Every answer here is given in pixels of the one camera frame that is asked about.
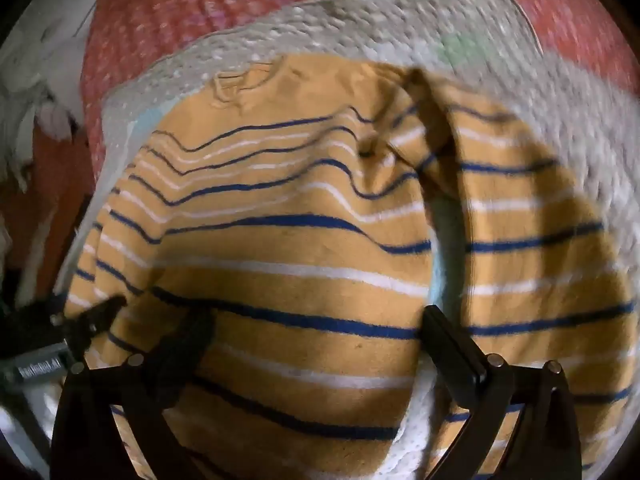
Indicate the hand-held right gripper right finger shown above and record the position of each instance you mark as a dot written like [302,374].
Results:
[452,355]

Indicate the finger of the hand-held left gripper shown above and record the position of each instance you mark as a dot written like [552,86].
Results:
[95,322]

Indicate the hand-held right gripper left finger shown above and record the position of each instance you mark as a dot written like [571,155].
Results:
[192,332]

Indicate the yellow striped sweater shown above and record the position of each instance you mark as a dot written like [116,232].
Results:
[300,260]

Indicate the orange fabric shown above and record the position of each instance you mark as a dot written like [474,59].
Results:
[55,175]

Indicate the crumpled white cloth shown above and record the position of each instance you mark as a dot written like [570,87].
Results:
[40,60]

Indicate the red speckled bedspread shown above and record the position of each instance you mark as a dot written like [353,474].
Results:
[200,0]

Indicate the white quilted patchwork blanket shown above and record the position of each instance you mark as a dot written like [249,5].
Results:
[400,25]

